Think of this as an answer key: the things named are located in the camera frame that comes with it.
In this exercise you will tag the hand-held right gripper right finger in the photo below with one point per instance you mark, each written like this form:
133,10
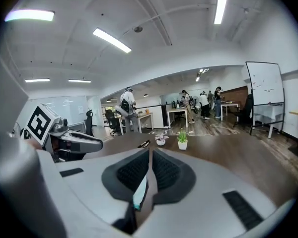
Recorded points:
201,195

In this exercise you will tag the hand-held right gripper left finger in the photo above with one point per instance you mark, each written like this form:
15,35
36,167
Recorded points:
89,180

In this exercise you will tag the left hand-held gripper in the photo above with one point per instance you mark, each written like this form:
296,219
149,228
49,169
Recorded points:
38,124

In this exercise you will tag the light blue pencil pouch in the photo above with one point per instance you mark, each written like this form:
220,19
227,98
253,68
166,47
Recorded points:
140,195

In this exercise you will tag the black high-back office chair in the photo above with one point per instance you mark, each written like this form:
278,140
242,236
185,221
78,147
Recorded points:
89,120

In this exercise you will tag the black swivel chair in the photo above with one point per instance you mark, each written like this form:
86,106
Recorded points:
111,120

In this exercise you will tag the black backpack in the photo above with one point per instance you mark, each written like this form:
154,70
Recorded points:
125,105

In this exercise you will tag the black marker pen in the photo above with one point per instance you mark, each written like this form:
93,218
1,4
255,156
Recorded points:
144,144

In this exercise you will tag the green plant in white pot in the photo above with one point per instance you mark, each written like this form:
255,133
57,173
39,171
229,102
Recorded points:
182,142

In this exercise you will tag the long ceiling light panel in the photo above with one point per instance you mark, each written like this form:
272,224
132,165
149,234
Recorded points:
79,80
111,40
221,4
29,15
37,80

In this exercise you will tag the long wooden top desk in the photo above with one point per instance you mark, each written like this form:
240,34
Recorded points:
145,115

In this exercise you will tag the pink plant in white pot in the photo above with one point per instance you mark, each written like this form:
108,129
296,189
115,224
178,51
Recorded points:
161,140

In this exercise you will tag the white partition panel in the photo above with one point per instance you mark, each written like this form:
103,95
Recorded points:
159,115

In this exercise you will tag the wooden top white desk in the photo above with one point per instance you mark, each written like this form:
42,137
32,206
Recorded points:
176,110

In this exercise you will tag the white standing fan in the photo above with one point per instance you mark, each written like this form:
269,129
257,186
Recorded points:
195,101

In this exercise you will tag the black padded office chair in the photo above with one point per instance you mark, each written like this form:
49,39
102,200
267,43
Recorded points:
245,110

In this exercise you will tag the white cloth covered table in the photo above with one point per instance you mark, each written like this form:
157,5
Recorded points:
268,113

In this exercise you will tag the bright square ceiling lights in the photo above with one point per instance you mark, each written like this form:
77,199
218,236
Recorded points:
201,74

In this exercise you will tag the round ceiling detector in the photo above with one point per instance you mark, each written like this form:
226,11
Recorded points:
138,29

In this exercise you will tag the whiteboard on black stand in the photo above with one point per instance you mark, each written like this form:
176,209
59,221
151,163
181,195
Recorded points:
265,83

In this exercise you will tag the white wall poster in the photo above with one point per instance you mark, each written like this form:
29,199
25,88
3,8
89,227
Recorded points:
81,109

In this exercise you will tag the small grey gripper camera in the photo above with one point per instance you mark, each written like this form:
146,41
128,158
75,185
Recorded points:
60,125

